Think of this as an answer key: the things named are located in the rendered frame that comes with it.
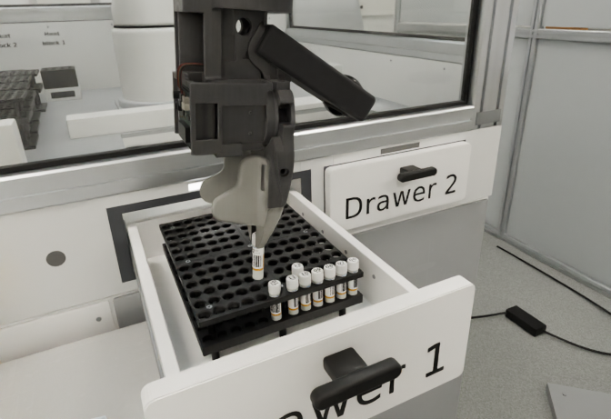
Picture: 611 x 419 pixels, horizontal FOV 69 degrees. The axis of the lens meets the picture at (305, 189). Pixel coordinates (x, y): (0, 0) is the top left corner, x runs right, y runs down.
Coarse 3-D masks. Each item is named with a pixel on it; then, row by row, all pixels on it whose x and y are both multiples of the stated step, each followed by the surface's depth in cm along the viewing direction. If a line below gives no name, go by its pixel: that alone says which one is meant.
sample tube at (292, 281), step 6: (288, 276) 45; (294, 276) 45; (288, 282) 44; (294, 282) 44; (288, 288) 44; (294, 288) 44; (288, 300) 45; (294, 300) 45; (288, 306) 45; (294, 306) 45; (288, 312) 46; (294, 312) 45
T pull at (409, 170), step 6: (402, 168) 73; (408, 168) 73; (414, 168) 73; (420, 168) 73; (426, 168) 72; (432, 168) 72; (402, 174) 70; (408, 174) 70; (414, 174) 71; (420, 174) 71; (426, 174) 72; (432, 174) 73; (402, 180) 70; (408, 180) 71
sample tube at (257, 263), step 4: (252, 236) 41; (252, 240) 41; (252, 244) 41; (260, 248) 41; (264, 248) 41; (256, 252) 41; (260, 252) 41; (264, 252) 42; (256, 256) 41; (260, 256) 41; (256, 260) 41; (260, 260) 41; (252, 264) 42; (256, 264) 42; (260, 264) 42; (256, 268) 42; (260, 268) 42; (256, 272) 42; (260, 272) 42; (256, 276) 42; (260, 276) 42
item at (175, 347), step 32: (128, 224) 60; (320, 224) 61; (160, 256) 63; (352, 256) 54; (160, 288) 56; (384, 288) 49; (416, 288) 45; (160, 320) 42; (320, 320) 50; (160, 352) 38; (192, 352) 46; (224, 352) 46
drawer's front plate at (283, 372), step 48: (432, 288) 39; (288, 336) 34; (336, 336) 35; (384, 336) 37; (432, 336) 40; (192, 384) 30; (240, 384) 32; (288, 384) 34; (384, 384) 39; (432, 384) 43
